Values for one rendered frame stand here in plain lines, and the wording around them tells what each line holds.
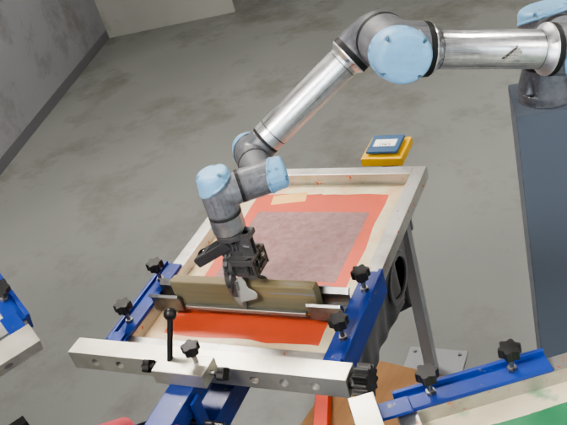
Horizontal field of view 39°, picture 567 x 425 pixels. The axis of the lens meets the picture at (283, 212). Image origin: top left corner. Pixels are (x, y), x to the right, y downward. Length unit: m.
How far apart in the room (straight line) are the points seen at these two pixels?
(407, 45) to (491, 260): 1.98
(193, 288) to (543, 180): 0.91
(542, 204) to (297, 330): 0.72
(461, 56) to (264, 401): 1.77
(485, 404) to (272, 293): 0.55
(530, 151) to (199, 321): 0.91
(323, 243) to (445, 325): 1.21
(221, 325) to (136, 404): 1.43
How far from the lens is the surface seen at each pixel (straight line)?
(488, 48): 1.76
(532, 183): 2.10
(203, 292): 1.94
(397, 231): 2.03
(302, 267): 2.04
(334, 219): 2.19
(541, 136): 2.04
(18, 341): 1.84
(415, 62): 1.66
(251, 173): 1.71
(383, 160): 2.43
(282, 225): 2.23
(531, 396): 1.62
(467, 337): 3.16
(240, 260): 1.79
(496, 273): 3.44
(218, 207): 1.72
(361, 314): 1.77
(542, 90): 2.01
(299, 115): 1.81
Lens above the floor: 2.14
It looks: 31 degrees down
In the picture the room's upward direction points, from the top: 17 degrees counter-clockwise
